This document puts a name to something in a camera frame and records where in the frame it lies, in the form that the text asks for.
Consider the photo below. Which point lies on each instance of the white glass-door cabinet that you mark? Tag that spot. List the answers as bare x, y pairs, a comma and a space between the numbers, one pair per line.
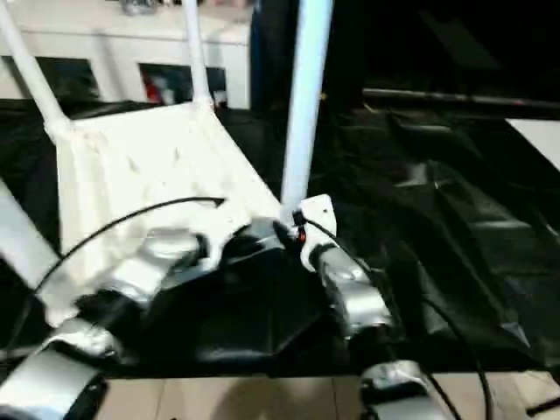
109, 44

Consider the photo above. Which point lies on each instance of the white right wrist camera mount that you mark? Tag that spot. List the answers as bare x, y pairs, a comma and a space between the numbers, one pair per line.
321, 214

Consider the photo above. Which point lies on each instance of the white plastic table leg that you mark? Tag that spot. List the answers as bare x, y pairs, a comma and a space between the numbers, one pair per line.
196, 52
306, 87
17, 236
35, 74

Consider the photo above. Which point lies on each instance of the dark metal pole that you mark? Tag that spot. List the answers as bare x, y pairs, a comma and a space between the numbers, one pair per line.
459, 98

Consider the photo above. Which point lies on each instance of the grey crumpled object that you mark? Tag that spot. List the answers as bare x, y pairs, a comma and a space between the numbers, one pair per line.
137, 5

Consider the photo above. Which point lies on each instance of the black backdrop cloth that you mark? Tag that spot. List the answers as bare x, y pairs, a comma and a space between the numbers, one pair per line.
437, 39

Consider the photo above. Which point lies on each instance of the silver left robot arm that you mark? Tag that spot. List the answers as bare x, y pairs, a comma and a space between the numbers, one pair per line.
144, 262

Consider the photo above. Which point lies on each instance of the black glossy mat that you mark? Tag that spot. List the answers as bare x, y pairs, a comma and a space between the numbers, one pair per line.
437, 219

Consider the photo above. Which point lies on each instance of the black floor stand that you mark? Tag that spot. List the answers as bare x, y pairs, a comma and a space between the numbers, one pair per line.
544, 408

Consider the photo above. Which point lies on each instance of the white plastic table top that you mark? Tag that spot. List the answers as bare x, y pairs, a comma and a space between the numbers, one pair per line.
153, 153

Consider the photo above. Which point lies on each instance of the white flat board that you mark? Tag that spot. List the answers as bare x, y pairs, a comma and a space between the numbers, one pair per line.
540, 137

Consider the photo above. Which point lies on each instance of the red packet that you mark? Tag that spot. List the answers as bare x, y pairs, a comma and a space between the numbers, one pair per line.
151, 85

